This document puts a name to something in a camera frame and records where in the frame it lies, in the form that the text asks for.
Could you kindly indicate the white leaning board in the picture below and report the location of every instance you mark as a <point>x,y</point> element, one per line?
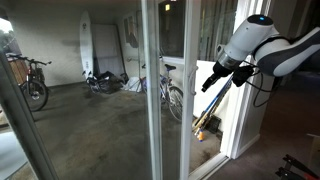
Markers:
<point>106,46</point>

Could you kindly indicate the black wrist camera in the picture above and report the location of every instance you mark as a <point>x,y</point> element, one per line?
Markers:
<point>242,76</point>

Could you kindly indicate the white surfboard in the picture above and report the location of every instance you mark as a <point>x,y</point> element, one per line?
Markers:
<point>86,43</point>

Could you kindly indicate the dark hanging wall item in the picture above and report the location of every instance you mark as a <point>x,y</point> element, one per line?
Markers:
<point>131,33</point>

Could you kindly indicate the cardboard box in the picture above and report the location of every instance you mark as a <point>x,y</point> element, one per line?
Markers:
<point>315,150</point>

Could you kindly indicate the orange bottle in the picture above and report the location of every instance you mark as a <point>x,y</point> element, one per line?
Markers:
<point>200,136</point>

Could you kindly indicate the blue long pole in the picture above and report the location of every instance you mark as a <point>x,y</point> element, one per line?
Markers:
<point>216,98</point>

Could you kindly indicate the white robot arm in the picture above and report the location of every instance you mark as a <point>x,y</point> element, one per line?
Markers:
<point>246,36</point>

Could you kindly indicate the white cloth bundle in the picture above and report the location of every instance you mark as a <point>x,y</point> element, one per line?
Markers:
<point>133,85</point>

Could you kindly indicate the blue white bicycle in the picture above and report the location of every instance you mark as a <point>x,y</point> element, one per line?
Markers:
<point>170,67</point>

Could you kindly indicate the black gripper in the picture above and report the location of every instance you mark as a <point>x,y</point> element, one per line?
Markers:
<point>221,70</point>

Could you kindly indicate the yellow long pole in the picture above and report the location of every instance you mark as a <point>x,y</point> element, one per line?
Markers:
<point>206,118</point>

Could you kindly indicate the fixed side door jamb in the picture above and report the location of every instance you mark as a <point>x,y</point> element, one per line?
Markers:
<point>23,116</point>

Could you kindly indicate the dark golf bag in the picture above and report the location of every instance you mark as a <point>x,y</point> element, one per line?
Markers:
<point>108,83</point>

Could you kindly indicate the black bicycle on left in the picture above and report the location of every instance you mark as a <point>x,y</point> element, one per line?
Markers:
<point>44,86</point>

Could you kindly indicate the latch side door jamb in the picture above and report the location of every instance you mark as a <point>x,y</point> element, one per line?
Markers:
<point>246,106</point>

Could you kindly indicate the red black clamp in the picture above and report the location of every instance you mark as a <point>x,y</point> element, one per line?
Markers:
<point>300,166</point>

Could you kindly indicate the black dustpan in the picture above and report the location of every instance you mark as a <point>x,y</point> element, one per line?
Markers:
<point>214,125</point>

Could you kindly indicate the patio wall window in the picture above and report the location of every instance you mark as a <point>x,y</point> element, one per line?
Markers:
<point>171,30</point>

